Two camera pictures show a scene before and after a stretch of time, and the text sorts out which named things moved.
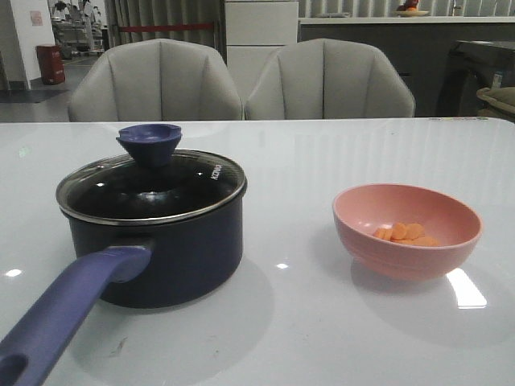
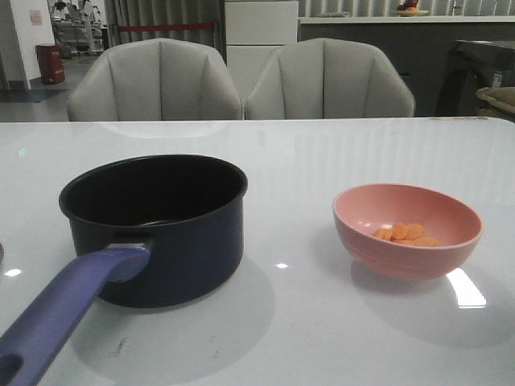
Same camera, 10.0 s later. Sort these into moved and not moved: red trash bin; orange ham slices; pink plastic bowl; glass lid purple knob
Moved: glass lid purple knob
Not moved: red trash bin; orange ham slices; pink plastic bowl
